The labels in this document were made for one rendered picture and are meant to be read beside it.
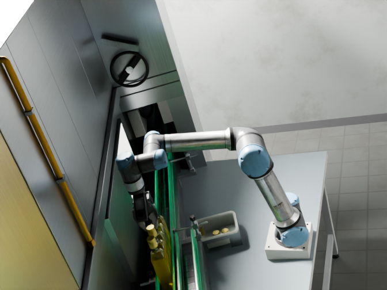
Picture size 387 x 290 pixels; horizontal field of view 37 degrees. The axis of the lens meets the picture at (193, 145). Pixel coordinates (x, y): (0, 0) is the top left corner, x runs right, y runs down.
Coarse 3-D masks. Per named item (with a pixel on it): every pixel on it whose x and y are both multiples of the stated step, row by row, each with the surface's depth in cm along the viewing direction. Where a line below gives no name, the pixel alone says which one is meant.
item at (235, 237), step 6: (234, 234) 274; (240, 234) 282; (210, 240) 275; (216, 240) 275; (222, 240) 276; (228, 240) 276; (234, 240) 276; (240, 240) 276; (204, 246) 277; (210, 246) 277; (216, 246) 277; (222, 246) 278; (228, 246) 278; (234, 246) 278; (210, 252) 279
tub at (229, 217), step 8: (208, 216) 289; (216, 216) 288; (224, 216) 288; (232, 216) 288; (208, 224) 290; (216, 224) 290; (224, 224) 290; (232, 224) 290; (208, 232) 290; (232, 232) 274
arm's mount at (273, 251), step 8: (272, 224) 274; (272, 232) 269; (312, 232) 270; (272, 240) 265; (272, 248) 261; (280, 248) 260; (288, 248) 259; (296, 248) 258; (304, 248) 256; (272, 256) 262; (280, 256) 261; (288, 256) 260; (296, 256) 258; (304, 256) 257
